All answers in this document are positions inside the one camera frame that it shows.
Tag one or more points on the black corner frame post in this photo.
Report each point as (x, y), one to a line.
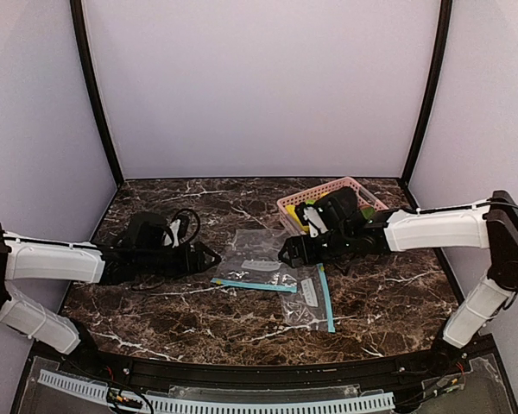
(432, 82)
(93, 93)

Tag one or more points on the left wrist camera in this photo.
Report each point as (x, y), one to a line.
(175, 234)

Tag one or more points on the yellow toy banana piece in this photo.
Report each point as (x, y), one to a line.
(290, 209)

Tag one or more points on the black left corner frame post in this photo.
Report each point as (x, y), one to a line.
(93, 93)

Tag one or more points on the clear zip bag yellow slider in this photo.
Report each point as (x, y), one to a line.
(251, 262)

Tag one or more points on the black right corner frame post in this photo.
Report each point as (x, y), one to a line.
(432, 82)

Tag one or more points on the green orange toy mango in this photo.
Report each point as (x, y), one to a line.
(367, 211)

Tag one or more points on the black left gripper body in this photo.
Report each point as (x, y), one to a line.
(195, 260)

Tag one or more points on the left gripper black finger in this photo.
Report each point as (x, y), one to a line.
(201, 266)
(205, 255)

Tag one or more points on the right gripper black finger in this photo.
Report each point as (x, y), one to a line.
(293, 261)
(292, 248)

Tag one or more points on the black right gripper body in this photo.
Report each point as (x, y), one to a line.
(303, 248)

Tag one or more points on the pink perforated plastic basket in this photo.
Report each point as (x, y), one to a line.
(292, 223)

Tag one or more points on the black front frame rail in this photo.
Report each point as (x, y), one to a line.
(393, 373)

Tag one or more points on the white slotted cable duct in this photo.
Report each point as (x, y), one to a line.
(180, 399)

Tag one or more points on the clear zip bag on table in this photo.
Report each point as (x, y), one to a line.
(310, 307)

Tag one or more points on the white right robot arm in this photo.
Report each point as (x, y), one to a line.
(479, 236)

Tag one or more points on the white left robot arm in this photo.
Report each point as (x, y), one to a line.
(23, 257)

